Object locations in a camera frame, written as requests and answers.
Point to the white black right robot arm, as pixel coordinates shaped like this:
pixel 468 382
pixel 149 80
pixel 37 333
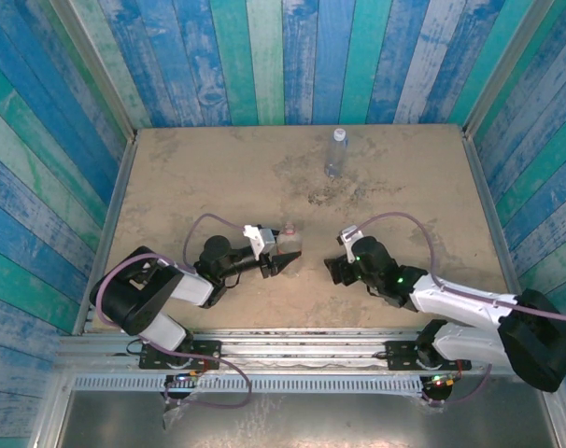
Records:
pixel 460 298

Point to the short clear plastic bottle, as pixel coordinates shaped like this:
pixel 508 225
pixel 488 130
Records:
pixel 290 242

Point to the white Ganten bottle cap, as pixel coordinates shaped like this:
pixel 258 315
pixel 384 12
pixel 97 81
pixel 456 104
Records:
pixel 340 135

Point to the grey metal sheet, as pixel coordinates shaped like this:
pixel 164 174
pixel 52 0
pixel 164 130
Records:
pixel 311 424

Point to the small circuit board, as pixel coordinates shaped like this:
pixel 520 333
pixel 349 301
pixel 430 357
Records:
pixel 185 379
pixel 442 382

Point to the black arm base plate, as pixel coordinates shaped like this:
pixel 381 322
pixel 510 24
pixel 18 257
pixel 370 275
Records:
pixel 203 349
pixel 400 354

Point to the tall clear plastic bottle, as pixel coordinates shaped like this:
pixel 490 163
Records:
pixel 334 161

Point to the aluminium table edge rail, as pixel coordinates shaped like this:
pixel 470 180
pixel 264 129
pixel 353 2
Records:
pixel 105 233
pixel 491 210

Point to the aluminium corner post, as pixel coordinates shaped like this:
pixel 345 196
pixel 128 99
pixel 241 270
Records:
pixel 97 70
pixel 499 70

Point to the aluminium mounting rail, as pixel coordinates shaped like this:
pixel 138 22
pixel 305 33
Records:
pixel 301 350

